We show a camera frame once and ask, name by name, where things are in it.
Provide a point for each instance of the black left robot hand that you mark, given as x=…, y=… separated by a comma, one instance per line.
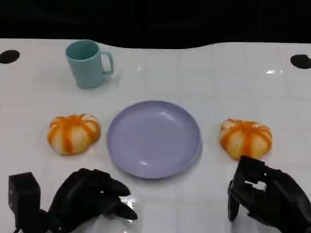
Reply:
x=80, y=194

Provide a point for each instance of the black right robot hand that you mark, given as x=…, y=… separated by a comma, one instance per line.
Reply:
x=284, y=199

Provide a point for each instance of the orange white toy bread roll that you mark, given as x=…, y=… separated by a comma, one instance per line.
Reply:
x=73, y=134
x=245, y=139

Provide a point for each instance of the lilac plate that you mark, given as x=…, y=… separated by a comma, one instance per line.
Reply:
x=154, y=139

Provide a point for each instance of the pale green mug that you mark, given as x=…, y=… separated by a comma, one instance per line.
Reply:
x=86, y=69

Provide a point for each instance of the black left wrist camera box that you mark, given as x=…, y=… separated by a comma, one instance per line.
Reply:
x=23, y=194

